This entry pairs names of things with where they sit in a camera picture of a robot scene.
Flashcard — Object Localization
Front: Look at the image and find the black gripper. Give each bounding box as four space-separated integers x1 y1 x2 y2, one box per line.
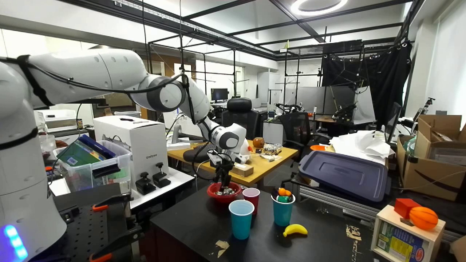
212 153 237 193

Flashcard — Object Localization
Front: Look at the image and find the red bowl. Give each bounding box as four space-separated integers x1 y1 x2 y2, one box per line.
205 181 244 206

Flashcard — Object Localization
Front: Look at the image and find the wrapped candy pile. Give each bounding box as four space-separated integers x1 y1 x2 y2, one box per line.
215 185 240 197

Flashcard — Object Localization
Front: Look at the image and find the red plastic cup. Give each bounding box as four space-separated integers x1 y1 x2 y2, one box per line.
240 187 262 217

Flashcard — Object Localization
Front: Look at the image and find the light blue plastic cup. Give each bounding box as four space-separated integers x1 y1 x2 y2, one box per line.
227 199 256 242

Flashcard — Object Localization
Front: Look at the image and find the teal cup with toys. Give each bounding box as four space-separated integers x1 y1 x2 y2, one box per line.
269 193 296 231

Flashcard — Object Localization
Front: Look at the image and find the small wooden block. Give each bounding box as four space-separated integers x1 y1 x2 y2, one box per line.
231 162 254 178

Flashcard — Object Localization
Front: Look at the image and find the white plastic bag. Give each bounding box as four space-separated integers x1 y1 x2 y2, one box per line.
235 151 253 167

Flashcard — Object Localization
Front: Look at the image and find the yellow wooden table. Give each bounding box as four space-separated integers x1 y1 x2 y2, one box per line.
165 143 299 188

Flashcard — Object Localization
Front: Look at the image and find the white side table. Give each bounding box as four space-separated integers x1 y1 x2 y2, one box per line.
47 167 195 210

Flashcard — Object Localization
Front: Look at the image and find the glass jar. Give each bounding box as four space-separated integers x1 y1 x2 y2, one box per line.
259 143 282 162

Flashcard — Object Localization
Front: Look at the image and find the black joystick device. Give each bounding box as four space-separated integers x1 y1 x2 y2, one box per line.
151 162 171 190
133 172 157 196

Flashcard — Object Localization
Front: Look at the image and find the torn beige tape patch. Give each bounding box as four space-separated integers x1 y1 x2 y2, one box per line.
212 239 231 260

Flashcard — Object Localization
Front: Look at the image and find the black office chair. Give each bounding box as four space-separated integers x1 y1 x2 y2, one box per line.
219 97 260 143

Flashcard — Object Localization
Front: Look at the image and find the small dark computer monitor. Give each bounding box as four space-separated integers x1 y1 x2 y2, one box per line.
209 88 230 105

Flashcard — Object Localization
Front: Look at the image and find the yellow toy banana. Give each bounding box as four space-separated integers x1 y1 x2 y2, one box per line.
280 223 310 239

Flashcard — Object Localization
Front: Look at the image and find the black mesh chair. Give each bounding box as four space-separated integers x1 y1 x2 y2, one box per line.
278 104 311 148

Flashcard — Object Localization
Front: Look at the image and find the white cardboard box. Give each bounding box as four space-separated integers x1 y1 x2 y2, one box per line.
91 114 170 188

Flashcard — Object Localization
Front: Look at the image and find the blue bin lid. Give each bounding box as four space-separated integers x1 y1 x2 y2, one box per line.
296 151 391 204

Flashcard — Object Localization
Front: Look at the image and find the blue book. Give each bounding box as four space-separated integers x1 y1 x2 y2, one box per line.
77 134 116 161

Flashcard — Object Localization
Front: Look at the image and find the clear plastic storage bin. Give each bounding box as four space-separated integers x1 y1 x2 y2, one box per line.
56 140 133 194

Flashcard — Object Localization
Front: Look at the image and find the white crumpled sheet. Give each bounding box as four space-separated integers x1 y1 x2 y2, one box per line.
329 130 393 165

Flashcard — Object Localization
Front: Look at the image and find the green book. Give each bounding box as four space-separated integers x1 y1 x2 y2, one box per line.
56 140 100 168

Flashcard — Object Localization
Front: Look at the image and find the black perforated board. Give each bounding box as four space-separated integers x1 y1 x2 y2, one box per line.
52 187 146 262

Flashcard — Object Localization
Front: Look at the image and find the white desktop appliance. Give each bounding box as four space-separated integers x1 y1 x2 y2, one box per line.
33 107 93 133

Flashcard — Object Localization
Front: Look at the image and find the red toy block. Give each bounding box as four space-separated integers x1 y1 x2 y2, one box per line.
393 197 422 222

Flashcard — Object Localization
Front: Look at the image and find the wooden toy box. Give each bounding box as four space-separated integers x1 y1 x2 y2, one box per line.
369 204 446 262

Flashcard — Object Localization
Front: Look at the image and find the black curtain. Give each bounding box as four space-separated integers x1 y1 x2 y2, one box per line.
320 41 413 129

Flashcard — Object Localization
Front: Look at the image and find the large open cardboard box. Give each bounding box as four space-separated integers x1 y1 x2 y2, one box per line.
394 114 466 203

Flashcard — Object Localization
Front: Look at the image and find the ring ceiling light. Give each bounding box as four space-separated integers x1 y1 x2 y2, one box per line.
288 0 349 20

